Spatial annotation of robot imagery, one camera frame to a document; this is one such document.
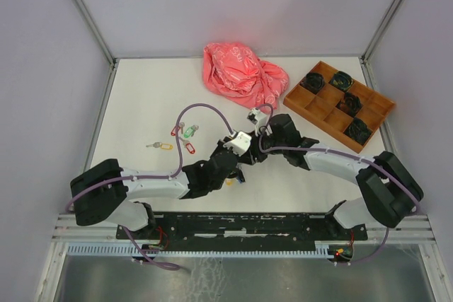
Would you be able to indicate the metal keyring with keys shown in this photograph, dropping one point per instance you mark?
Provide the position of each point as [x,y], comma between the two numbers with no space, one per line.
[236,176]

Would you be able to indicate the black roll bottom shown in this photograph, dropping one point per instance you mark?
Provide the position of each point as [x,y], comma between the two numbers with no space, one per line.
[358,131]

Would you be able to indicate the wooden compartment tray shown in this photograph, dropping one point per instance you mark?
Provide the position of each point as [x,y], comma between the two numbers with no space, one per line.
[320,109]

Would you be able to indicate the key with yellow tag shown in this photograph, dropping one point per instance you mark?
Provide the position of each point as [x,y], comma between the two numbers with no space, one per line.
[160,145]

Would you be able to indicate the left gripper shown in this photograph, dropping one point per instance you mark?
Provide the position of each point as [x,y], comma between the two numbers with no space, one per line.
[220,148]

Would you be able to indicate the key with green tag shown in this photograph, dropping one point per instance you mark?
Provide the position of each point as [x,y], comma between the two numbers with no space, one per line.
[190,131]

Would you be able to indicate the black roll middle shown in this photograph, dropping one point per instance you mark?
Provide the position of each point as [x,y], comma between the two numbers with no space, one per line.
[350,104]

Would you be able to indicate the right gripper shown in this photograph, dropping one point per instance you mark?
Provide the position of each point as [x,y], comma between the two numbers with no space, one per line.
[255,151]

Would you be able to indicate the pink crumpled cloth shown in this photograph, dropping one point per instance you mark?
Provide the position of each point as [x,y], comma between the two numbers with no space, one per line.
[232,70]

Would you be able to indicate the black roll top right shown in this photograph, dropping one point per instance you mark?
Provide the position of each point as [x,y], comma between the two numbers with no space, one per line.
[342,81]

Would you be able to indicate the key with red tag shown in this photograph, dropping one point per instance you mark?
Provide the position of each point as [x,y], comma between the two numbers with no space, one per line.
[187,145]
[178,130]

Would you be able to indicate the black roll top left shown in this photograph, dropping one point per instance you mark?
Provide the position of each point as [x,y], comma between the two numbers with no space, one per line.
[313,82]

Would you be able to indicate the black roll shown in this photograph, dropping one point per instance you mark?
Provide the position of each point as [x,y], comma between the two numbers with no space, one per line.
[342,81]
[313,82]
[358,131]
[350,104]

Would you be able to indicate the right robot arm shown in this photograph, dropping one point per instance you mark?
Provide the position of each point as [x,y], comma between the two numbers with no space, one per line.
[389,193]

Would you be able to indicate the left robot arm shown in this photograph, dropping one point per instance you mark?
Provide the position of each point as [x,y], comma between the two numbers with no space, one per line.
[108,192]

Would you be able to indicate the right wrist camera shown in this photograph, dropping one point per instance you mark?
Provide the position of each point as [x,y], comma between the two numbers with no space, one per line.
[258,118]

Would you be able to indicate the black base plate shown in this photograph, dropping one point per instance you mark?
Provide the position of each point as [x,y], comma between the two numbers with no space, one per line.
[287,227]

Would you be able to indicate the aluminium frame rail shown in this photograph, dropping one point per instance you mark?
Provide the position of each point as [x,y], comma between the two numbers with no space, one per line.
[66,230]

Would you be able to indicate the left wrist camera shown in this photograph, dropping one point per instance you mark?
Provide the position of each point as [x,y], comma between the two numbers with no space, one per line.
[238,143]

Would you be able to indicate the key with red tag lower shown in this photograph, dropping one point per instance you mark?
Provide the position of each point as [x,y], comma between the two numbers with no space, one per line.
[187,145]

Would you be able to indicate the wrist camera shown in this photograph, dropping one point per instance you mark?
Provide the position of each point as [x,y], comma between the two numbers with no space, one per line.
[258,118]
[238,143]

